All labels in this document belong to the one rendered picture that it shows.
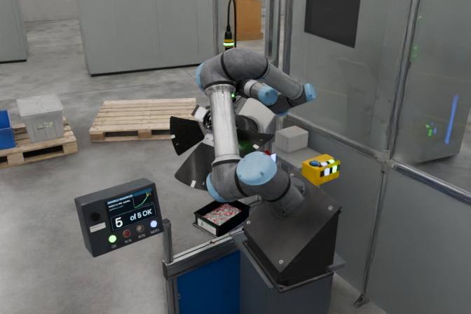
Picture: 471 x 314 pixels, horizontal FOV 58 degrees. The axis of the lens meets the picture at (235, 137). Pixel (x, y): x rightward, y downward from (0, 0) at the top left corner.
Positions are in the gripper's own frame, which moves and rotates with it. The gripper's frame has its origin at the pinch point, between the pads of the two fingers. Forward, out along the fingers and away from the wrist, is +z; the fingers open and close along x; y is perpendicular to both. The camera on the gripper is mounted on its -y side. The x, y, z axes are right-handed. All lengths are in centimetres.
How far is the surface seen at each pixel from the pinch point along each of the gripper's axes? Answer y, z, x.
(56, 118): 112, 278, -32
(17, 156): 140, 270, -75
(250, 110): 30.3, 15.8, 26.6
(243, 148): 29.0, -24.1, -6.3
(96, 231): 30, -45, -81
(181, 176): 50, 3, -25
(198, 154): 40.6, 2.4, -15.2
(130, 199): 23, -43, -68
